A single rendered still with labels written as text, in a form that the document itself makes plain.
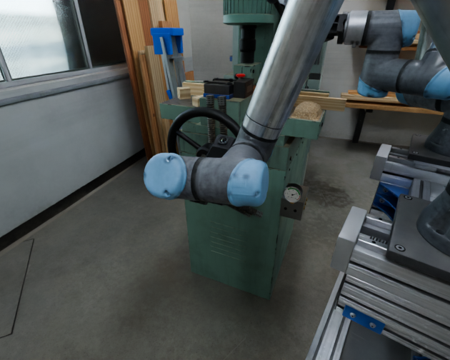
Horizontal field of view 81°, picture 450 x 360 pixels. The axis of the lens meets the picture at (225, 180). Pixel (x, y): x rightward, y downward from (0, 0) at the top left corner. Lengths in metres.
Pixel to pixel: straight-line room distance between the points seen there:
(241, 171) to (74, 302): 1.31
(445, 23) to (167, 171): 0.36
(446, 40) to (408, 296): 0.47
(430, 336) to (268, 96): 0.58
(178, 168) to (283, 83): 0.21
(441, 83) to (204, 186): 0.54
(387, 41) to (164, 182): 0.61
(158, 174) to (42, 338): 1.20
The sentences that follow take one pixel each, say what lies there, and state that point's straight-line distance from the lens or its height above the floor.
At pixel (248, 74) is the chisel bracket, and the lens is 1.02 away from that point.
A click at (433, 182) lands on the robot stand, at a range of 1.06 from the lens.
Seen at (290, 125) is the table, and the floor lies 0.88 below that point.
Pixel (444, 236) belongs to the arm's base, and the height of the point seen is 0.84.
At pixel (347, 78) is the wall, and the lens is 3.34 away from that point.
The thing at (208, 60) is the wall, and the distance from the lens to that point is 3.60.
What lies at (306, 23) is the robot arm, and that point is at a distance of 0.44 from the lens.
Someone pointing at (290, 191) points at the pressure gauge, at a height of 0.67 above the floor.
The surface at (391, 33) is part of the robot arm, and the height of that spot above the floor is 1.14.
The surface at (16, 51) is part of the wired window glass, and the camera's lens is 2.07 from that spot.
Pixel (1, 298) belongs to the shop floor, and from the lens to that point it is 1.80.
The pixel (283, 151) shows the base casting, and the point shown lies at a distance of 0.93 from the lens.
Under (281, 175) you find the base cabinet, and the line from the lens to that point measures 0.97.
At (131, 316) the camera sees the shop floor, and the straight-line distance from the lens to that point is 1.43.
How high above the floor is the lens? 1.14
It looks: 30 degrees down
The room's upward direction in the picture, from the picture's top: straight up
